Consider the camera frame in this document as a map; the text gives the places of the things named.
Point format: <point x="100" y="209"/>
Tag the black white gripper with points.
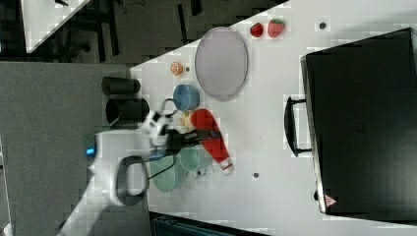
<point x="164" y="139"/>

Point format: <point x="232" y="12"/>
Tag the red felt ketchup bottle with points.
<point x="204" y="121"/>

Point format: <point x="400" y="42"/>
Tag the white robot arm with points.
<point x="119" y="175"/>

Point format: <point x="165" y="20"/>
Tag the yellow plush toy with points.
<point x="185" y="120"/>

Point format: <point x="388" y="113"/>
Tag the green bowl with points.
<point x="194" y="158"/>

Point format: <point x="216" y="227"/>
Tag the blue bowl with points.
<point x="186" y="97"/>

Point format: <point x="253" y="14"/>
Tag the orange slice toy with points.
<point x="176" y="68"/>

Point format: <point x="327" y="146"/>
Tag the black cylinder cup lower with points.
<point x="126" y="111"/>

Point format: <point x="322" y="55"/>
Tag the black cylinder cup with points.
<point x="126" y="111"/>
<point x="110" y="85"/>

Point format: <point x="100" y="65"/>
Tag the large lilac round plate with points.
<point x="221" y="63"/>

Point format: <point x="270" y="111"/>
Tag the black cylinder cup upper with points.
<point x="110" y="85"/>

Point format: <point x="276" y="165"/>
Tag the pink toy strawberry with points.
<point x="275" y="27"/>

